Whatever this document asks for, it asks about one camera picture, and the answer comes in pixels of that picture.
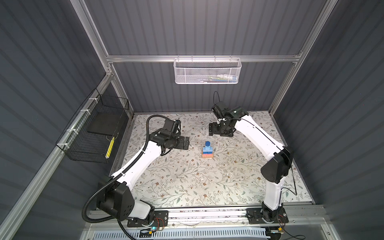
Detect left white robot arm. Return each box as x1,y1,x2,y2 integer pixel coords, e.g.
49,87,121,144
96,115,190,225

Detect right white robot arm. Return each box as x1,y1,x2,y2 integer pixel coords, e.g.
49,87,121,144
209,101,293,212

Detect markers in white basket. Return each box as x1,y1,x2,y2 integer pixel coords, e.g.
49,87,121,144
199,75,238,84

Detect black pad in basket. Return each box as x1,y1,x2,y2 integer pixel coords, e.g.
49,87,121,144
87,113,124,137

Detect white wire basket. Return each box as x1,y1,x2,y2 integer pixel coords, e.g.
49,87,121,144
173,57,242,85

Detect left black corrugated cable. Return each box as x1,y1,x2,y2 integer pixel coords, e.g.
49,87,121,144
81,114,169,240

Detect black wire basket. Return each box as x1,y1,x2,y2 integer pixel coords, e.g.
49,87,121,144
56,90,130,164

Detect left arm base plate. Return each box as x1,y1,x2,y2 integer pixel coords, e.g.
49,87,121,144
127,210,169,228

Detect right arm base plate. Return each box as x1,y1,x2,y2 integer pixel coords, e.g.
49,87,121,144
246,207,289,224

